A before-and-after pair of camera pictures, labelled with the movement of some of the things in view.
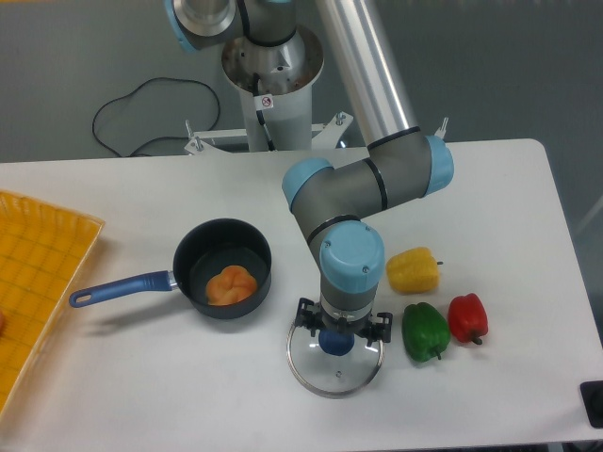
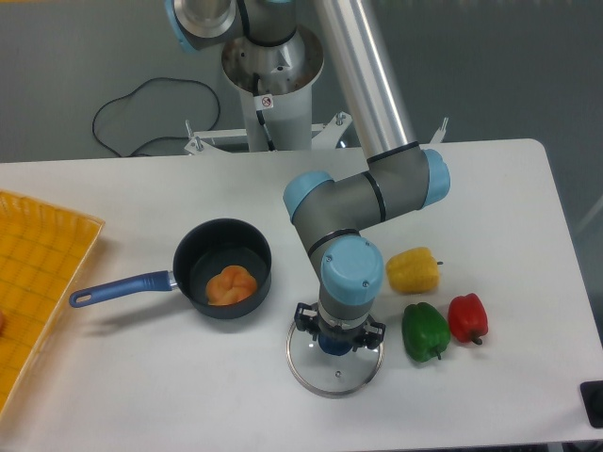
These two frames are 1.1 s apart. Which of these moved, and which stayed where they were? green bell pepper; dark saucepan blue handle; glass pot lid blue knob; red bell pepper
Moved: glass pot lid blue knob
Stayed: green bell pepper; red bell pepper; dark saucepan blue handle
